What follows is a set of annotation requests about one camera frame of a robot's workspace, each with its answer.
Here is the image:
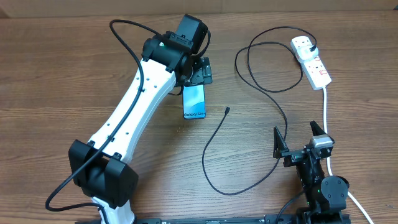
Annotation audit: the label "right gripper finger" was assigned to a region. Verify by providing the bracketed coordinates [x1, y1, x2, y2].
[273, 126, 289, 159]
[310, 121, 326, 136]

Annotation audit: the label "Galaxy smartphone blue screen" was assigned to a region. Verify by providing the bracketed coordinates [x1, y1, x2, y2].
[182, 85, 206, 119]

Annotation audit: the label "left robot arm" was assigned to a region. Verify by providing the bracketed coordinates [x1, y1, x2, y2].
[68, 14, 212, 223]

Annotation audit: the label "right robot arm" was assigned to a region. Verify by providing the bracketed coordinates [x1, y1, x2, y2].
[273, 121, 351, 223]

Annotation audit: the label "white charger plug adapter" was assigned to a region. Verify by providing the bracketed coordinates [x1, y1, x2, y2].
[296, 45, 319, 63]

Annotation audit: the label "white power strip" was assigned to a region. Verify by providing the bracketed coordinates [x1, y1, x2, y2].
[290, 36, 331, 90]

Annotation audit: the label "white power strip cord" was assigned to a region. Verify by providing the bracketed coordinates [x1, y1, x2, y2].
[322, 86, 375, 224]

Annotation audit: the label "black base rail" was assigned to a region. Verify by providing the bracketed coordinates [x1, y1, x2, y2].
[74, 213, 352, 224]

